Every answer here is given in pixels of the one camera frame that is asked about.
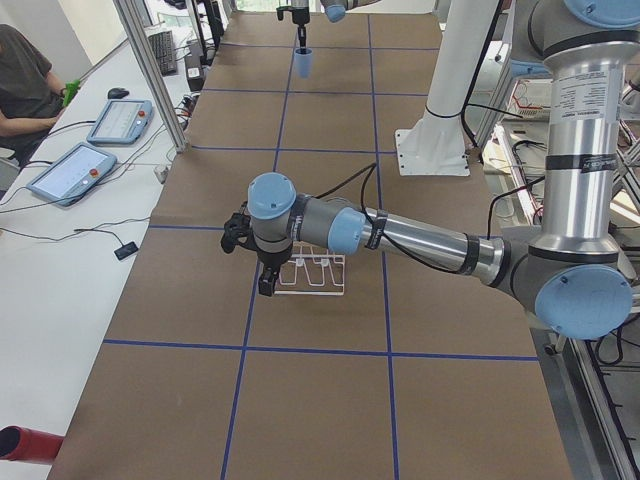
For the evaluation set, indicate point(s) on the white camera stand pole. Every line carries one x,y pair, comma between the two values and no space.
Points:
436,145

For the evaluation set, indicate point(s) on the blue teach pendant near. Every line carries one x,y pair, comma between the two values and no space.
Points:
70,177

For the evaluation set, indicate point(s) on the aluminium frame post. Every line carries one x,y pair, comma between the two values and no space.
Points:
143,53

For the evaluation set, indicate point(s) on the blue teach pendant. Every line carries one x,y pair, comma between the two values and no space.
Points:
70,177
121,122

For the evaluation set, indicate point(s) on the light blue plastic cup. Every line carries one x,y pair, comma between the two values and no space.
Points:
303,62

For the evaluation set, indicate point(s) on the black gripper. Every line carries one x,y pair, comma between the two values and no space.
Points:
300,17
271,259

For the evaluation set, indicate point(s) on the blue teach pendant far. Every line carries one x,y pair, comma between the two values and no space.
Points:
121,122

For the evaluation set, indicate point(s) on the white wire cup holder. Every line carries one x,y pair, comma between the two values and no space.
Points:
312,271

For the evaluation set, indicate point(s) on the small black device on table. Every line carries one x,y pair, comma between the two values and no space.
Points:
126,250

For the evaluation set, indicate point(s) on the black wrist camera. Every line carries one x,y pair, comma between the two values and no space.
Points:
281,10
238,233

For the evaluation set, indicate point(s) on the seated person dark shirt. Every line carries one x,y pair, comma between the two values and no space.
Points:
31,95

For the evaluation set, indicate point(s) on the red cylinder object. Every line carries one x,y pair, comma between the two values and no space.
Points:
29,445

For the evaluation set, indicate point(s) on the black keyboard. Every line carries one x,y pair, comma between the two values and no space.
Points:
163,49

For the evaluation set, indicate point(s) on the green object in hand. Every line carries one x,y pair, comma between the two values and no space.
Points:
69,91

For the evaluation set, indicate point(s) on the black computer mouse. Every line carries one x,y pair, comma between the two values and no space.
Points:
117,93

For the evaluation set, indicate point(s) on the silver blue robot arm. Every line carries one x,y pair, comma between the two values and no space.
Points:
336,11
567,273

